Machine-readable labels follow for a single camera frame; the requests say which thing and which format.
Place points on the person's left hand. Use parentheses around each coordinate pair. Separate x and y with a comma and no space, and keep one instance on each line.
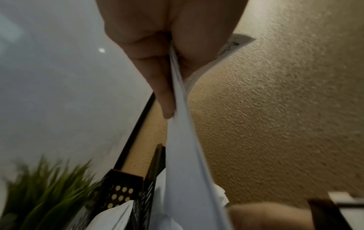
(176,22)

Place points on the person's right hand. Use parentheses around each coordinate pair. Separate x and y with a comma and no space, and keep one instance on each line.
(270,216)

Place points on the printed paper sheet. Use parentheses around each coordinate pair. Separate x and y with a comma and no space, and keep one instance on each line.
(184,168)
(113,217)
(220,195)

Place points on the black right wrist band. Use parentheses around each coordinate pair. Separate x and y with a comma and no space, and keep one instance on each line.
(332,215)

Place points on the black corner trim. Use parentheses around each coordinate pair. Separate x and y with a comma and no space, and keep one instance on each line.
(136,130)

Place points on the green potted plant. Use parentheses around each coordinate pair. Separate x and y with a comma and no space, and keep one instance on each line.
(45,197)

